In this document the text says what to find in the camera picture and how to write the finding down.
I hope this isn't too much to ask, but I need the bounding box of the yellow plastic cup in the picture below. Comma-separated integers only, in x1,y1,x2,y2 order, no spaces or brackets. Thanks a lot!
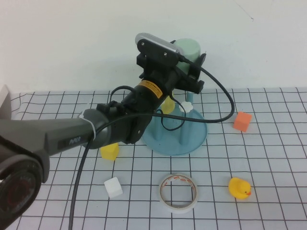
161,97,175,115

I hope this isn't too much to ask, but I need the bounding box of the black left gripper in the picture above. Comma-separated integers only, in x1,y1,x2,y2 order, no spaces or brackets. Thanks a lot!
136,51,207,94

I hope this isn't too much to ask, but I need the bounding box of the white cable tie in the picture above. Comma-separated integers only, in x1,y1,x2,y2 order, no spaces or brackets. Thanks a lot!
78,111,98,141

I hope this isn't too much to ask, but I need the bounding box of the black left camera cable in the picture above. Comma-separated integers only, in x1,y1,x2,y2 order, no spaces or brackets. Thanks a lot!
68,55,235,230

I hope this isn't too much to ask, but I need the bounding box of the orange foam cube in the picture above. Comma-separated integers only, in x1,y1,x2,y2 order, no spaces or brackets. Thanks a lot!
233,111,253,133

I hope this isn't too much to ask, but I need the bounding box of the blue cup stand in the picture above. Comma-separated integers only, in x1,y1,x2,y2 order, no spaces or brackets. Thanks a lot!
141,92,208,157

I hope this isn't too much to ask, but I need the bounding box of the white cabinet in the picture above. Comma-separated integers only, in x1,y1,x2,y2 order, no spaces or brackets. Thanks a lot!
0,84,12,120

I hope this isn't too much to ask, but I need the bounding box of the yellow foam cube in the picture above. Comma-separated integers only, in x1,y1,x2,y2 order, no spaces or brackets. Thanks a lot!
100,143,120,161

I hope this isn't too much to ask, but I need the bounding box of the white tape roll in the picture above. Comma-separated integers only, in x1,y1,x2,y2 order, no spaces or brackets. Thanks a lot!
158,174,199,214

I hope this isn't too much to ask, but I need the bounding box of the thin black wire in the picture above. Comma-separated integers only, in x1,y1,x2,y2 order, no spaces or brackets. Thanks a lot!
109,85,186,132

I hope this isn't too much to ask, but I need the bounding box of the yellow rubber duck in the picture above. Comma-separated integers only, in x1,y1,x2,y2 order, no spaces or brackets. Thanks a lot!
228,177,252,199

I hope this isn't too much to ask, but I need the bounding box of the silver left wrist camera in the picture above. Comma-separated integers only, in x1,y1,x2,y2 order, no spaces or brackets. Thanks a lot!
135,32,184,70

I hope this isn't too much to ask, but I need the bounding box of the white foam cube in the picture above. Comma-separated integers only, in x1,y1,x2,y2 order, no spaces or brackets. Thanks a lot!
104,176,124,198

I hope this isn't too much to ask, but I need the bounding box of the green plastic cup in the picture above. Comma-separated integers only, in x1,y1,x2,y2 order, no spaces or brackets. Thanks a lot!
174,37,202,79

